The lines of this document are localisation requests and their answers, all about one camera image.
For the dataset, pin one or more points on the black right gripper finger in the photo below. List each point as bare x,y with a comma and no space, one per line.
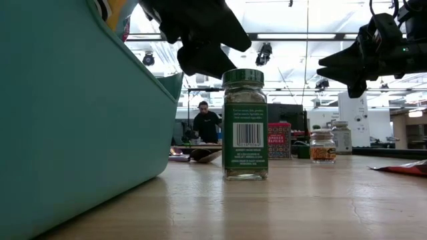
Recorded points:
350,56
353,78

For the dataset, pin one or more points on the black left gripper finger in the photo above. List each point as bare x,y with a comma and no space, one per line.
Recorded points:
203,61
200,23

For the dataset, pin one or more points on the white pill bottle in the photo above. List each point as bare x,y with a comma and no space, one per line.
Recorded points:
343,138

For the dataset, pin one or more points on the small glass spice jar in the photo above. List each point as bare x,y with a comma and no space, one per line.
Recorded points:
322,148

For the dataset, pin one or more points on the yellow creamy chicken noodle packet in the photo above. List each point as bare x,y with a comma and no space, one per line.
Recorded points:
116,16

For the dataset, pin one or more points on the dark green tin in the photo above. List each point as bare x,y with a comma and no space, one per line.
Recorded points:
303,152

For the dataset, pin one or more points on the long black spoon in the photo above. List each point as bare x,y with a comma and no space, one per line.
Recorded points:
207,156

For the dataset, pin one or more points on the red paprika tin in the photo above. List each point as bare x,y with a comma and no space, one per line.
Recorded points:
279,140

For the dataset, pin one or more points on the black ceiling spotlight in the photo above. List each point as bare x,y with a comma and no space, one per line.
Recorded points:
148,59
264,53
322,85

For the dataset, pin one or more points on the white column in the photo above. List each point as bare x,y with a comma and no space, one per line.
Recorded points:
353,113

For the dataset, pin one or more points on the person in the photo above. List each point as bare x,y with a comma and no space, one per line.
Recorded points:
207,125

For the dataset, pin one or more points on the dark screen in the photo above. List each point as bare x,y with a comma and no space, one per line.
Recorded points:
287,113

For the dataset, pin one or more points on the brown snack packet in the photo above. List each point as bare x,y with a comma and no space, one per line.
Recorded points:
407,169

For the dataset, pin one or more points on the teal plastic bin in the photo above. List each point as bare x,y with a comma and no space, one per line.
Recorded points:
66,116

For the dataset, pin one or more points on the black aluminium table frame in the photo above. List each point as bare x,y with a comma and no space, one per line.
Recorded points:
383,153

